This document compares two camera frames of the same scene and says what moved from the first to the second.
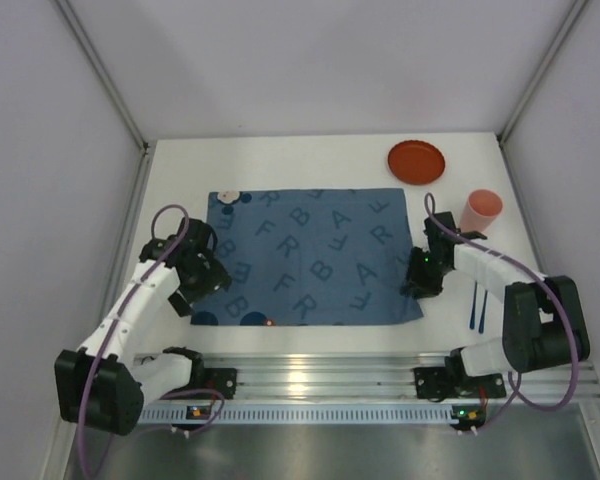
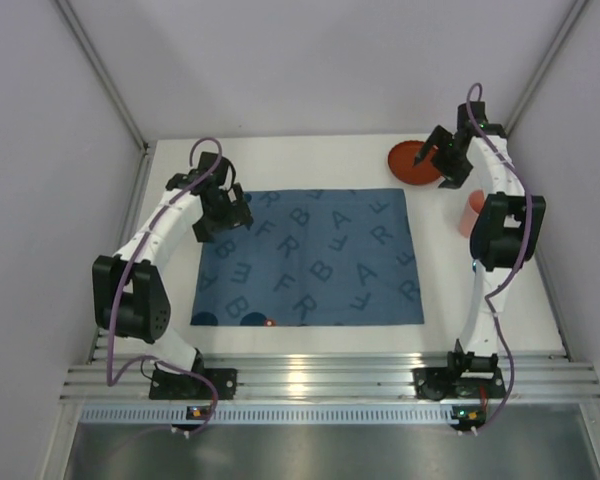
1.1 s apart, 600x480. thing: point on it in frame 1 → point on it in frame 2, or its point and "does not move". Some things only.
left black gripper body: x=206 y=282 → x=228 y=216
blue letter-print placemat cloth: x=309 y=257 does not move
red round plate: x=416 y=162 does not move
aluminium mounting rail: x=277 y=376 does not move
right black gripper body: x=419 y=280 → x=450 y=157
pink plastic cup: x=482 y=209 does not move
